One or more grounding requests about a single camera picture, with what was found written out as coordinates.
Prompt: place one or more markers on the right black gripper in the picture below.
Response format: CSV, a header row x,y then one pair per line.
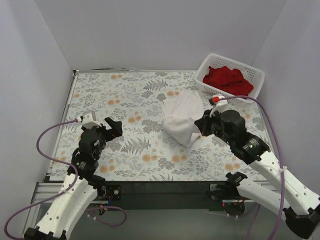
x,y
204,124

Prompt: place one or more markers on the white plastic laundry basket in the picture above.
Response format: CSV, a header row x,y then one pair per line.
x,y
253,75

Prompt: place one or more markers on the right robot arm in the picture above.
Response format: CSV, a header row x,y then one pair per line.
x,y
297,204

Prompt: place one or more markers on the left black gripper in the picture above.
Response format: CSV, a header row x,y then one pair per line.
x,y
107,131

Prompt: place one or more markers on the red t shirt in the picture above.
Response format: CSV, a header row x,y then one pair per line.
x,y
228,80

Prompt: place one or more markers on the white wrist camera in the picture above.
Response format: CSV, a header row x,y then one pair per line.
x,y
219,103
88,120

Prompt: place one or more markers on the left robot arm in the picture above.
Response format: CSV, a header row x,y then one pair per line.
x,y
81,186

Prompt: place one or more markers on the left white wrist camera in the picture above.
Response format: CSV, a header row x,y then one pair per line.
x,y
88,120

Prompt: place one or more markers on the white t shirt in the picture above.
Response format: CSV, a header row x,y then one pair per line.
x,y
180,114

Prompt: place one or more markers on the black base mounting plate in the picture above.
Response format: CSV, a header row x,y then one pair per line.
x,y
170,195

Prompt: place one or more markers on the floral patterned table mat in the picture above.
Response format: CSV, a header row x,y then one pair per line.
x,y
145,152

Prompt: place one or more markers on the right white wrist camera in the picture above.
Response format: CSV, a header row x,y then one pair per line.
x,y
219,103

